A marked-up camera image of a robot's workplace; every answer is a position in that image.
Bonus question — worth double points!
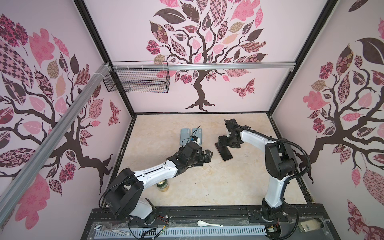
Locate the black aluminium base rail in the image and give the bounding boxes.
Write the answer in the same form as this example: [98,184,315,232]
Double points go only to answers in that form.
[89,204,328,224]

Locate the black wire basket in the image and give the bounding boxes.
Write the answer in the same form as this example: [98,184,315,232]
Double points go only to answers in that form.
[103,60,171,94]

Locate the back aluminium wall rail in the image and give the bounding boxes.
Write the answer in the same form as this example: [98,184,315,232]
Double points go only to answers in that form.
[113,62,296,71]

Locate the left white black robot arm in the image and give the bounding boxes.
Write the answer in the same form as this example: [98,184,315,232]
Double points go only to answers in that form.
[103,142,213,225]

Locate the white plastic spoon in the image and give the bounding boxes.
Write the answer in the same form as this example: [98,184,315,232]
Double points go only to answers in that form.
[197,220,224,228]

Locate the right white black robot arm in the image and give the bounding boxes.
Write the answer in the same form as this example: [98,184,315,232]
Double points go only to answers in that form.
[215,119,297,222]

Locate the white slotted cable duct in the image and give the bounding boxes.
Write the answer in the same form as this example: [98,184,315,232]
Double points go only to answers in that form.
[93,226,267,240]

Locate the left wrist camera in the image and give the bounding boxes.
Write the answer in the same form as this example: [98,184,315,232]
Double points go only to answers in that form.
[190,136,201,145]

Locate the white phone case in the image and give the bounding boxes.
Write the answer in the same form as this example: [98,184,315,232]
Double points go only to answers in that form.
[192,128,203,146]

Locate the beige box under bench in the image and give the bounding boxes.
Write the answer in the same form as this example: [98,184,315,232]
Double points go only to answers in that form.
[298,218,324,233]

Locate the aluminium wall rail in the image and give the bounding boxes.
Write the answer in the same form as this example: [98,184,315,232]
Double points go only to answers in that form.
[1,63,111,224]
[113,62,296,71]

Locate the black corrugated cable conduit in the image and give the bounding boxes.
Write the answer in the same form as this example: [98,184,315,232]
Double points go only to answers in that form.
[230,121,311,240]

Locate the left aluminium wall rail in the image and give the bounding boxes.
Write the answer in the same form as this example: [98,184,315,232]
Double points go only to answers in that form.
[1,63,111,224]

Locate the light blue phone case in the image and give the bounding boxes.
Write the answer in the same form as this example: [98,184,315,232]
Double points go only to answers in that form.
[180,129,192,147]

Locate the green gold drink can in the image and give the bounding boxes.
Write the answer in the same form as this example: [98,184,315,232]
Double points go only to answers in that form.
[157,180,170,192]

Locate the phone with pink case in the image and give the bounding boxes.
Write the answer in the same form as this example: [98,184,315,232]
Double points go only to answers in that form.
[215,143,233,162]

